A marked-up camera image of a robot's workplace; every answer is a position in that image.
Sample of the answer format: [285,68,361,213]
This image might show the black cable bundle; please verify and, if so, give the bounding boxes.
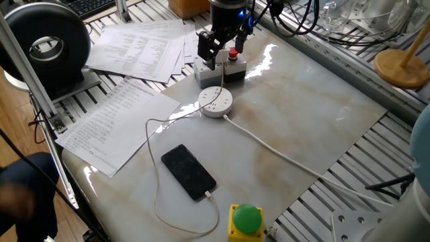
[250,0,406,48]

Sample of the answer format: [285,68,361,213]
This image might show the aluminium frame post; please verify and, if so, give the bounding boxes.
[0,12,80,210]

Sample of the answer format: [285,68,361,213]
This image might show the person's bare hand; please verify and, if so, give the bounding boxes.
[0,183,36,223]

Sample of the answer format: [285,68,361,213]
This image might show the wooden block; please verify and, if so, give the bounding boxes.
[167,0,212,21]

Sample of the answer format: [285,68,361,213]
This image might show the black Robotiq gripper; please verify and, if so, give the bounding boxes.
[197,0,254,71]

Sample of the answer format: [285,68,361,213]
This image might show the plain white paper sheets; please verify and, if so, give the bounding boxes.
[171,22,200,75]

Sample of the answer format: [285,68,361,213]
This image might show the thick white power cord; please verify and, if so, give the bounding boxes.
[222,114,394,208]

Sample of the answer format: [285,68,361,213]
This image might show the round white power socket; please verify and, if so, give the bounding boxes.
[198,85,234,119]

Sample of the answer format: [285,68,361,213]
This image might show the clear glass vessel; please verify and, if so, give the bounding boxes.
[318,0,354,33]

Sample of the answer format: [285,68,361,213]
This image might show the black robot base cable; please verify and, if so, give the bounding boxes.
[364,172,417,200]

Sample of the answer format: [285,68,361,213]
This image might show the black computer keyboard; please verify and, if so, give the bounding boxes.
[66,0,117,20]

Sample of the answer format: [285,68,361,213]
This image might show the person's dark trouser leg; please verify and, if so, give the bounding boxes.
[0,151,62,242]

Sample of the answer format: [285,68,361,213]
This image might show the handwritten list paper sheet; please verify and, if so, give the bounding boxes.
[55,76,181,178]

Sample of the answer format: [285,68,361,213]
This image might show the black smartphone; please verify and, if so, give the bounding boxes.
[160,144,218,202]

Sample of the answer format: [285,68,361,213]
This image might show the yellow box green dome button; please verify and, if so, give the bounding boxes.
[227,203,265,242]

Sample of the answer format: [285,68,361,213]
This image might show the red emergency stop button box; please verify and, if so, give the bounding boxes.
[222,46,248,83]

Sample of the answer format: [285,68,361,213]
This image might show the silver robot mounting plate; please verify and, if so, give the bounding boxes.
[331,209,388,242]

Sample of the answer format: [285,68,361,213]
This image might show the thin white charging cable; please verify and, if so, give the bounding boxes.
[144,50,225,235]

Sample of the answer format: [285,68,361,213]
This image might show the grey device base plate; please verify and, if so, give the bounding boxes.
[3,68,103,104]

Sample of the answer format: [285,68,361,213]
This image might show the wooden stand with round base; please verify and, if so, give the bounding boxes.
[373,19,430,89]

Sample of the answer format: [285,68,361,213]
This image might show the printed table paper sheet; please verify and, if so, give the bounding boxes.
[85,19,186,84]

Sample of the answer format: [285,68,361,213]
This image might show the grey box green push button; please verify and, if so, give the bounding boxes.
[193,56,224,89]

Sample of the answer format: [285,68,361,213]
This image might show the black ring-shaped device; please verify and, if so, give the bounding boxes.
[0,1,92,92]

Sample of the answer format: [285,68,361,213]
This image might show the white charger plug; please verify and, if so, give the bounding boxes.
[214,48,232,66]

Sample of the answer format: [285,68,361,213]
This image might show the marble pattern tile slab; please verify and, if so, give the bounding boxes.
[61,32,388,242]

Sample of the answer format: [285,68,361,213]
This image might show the long black floor cable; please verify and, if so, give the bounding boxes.
[0,128,109,242]

